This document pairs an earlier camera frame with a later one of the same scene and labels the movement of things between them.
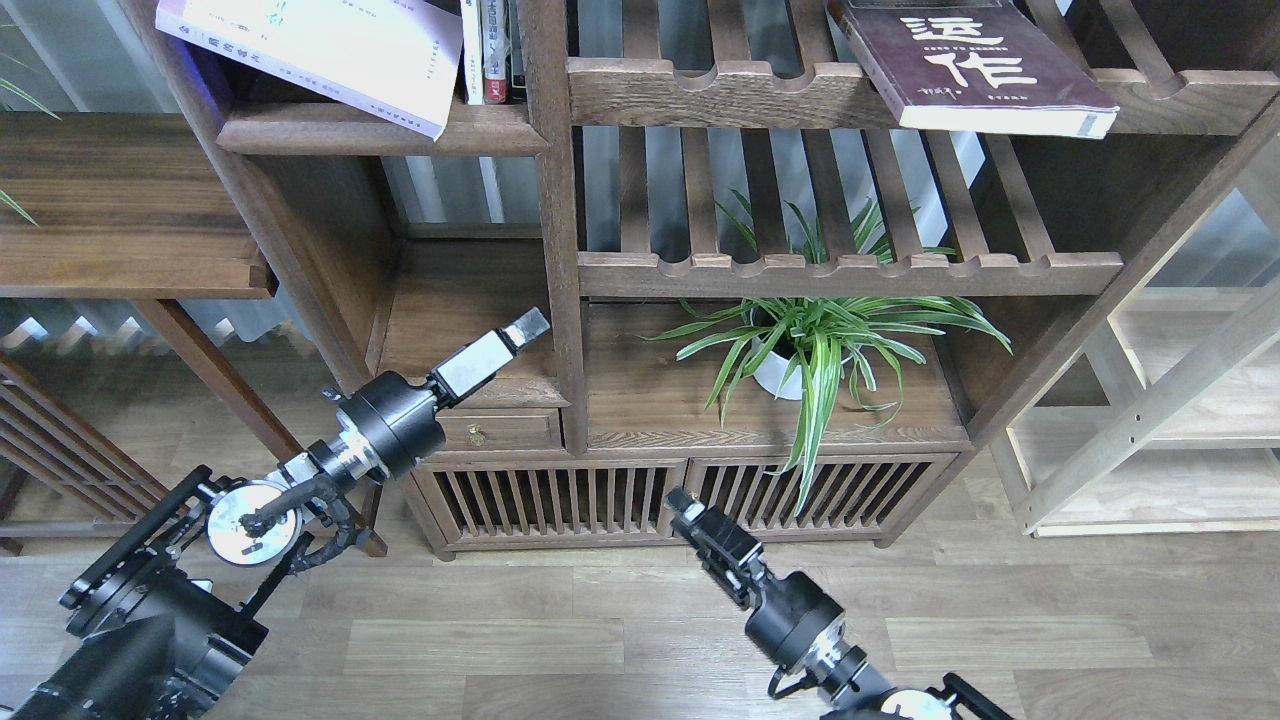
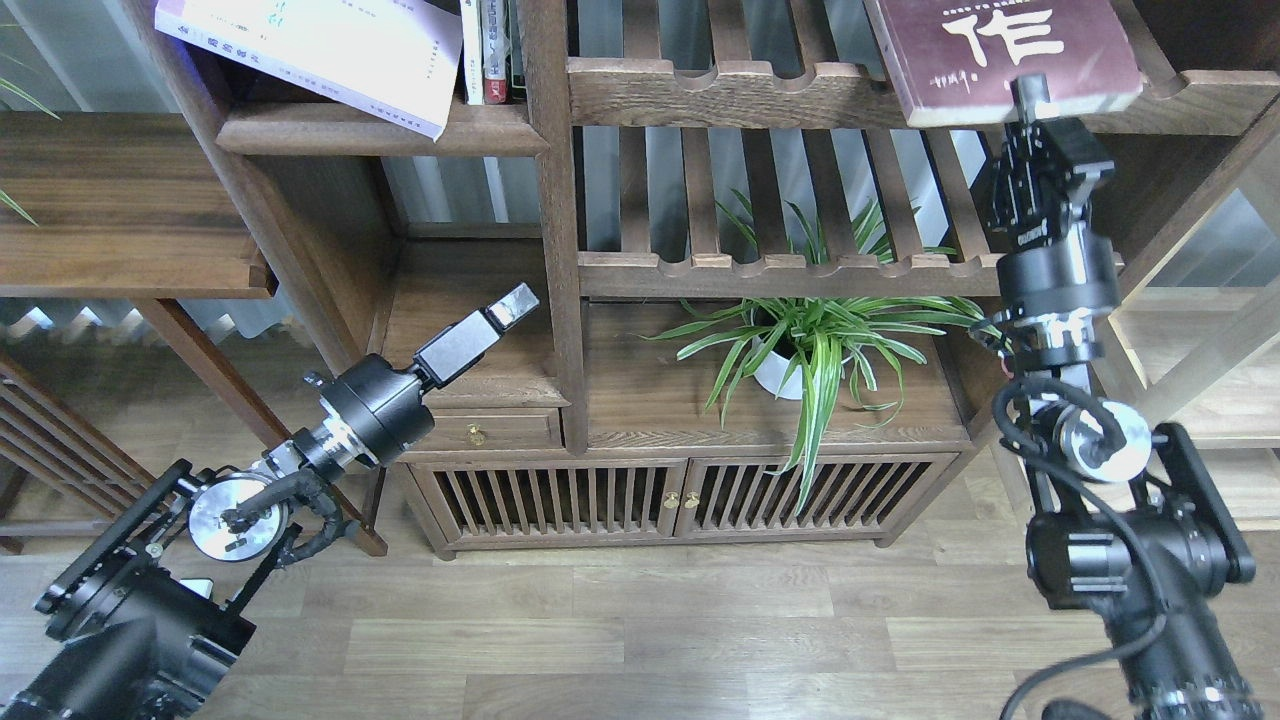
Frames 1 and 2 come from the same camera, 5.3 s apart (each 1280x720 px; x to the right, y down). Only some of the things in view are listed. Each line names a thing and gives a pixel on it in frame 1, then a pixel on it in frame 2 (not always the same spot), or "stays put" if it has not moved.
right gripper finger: (525, 327) → (513, 307)
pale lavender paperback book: (398, 59) stays put
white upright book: (473, 36) stays put
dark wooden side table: (138, 206) stays put
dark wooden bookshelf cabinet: (778, 319) stays put
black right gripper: (724, 549) → (1046, 174)
